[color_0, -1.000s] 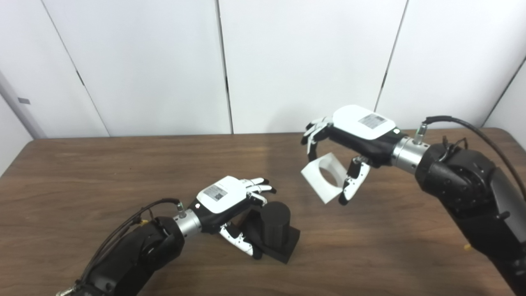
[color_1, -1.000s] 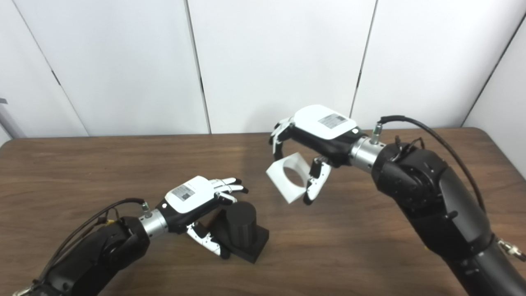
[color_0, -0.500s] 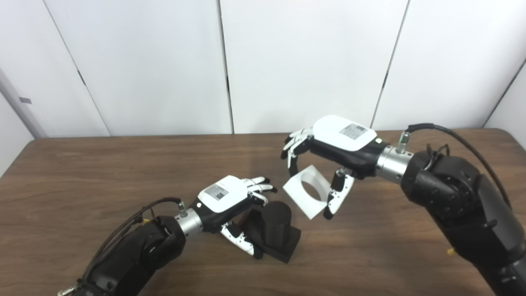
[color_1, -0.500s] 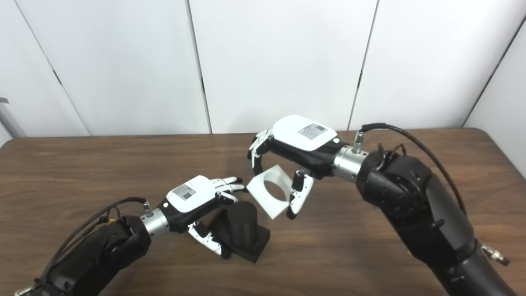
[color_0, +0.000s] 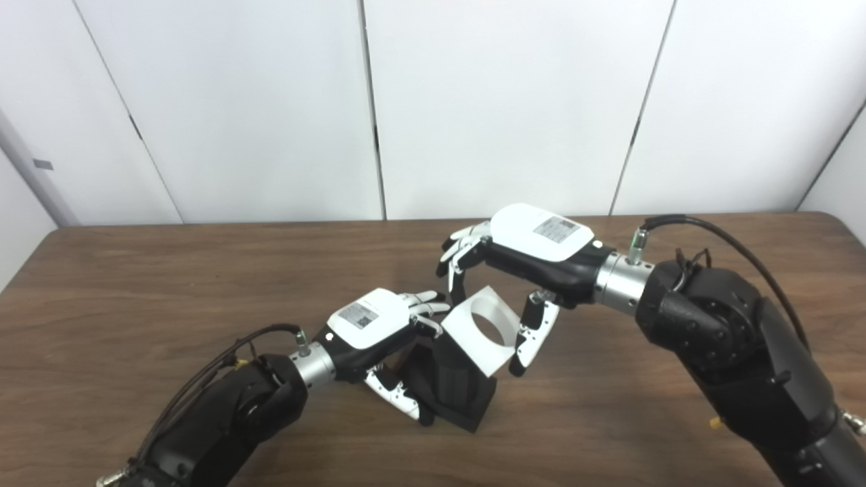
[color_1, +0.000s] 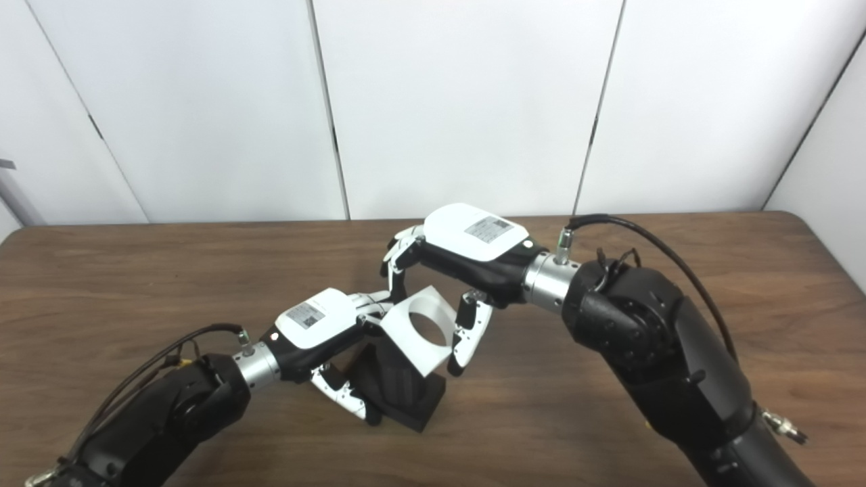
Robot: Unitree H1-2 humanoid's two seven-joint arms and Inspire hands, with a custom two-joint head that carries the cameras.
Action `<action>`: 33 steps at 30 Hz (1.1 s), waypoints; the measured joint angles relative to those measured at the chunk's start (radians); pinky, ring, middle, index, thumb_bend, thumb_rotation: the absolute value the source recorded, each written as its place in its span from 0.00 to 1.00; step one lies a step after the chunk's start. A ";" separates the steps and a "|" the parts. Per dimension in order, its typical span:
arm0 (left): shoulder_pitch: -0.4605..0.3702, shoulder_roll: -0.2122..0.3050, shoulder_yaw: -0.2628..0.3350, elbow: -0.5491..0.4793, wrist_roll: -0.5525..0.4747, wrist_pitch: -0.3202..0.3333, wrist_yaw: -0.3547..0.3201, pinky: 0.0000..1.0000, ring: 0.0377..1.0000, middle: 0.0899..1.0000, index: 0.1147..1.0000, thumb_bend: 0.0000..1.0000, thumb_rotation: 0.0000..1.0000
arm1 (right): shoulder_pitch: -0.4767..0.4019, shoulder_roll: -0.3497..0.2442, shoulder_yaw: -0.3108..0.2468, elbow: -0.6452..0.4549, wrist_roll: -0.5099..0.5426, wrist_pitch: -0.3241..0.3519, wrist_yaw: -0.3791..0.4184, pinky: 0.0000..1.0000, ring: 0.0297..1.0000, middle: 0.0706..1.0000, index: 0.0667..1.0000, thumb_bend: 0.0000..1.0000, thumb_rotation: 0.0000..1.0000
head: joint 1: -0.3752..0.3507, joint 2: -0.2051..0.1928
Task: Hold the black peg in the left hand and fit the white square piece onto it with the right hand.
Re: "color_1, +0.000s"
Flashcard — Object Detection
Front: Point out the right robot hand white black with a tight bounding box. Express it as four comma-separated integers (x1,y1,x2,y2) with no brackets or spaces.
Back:
380,202,546,378

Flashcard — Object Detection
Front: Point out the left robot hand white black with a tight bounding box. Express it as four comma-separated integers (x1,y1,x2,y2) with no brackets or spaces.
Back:
260,287,394,427

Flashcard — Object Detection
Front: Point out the white square piece with hole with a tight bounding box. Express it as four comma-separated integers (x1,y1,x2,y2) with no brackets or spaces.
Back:
379,285,459,378

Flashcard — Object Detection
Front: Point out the black peg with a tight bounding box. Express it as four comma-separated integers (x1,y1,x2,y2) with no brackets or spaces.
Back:
344,338,447,434

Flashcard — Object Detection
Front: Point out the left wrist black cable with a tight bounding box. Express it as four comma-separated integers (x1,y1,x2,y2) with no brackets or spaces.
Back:
26,323,255,487

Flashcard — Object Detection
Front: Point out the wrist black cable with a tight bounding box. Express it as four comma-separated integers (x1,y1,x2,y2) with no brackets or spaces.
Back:
26,323,255,487
554,213,810,446

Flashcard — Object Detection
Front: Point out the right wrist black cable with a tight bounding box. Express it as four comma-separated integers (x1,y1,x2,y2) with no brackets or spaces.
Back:
554,213,810,446

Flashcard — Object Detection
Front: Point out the grey wall corner post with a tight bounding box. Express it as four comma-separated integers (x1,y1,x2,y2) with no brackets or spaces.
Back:
0,158,46,227

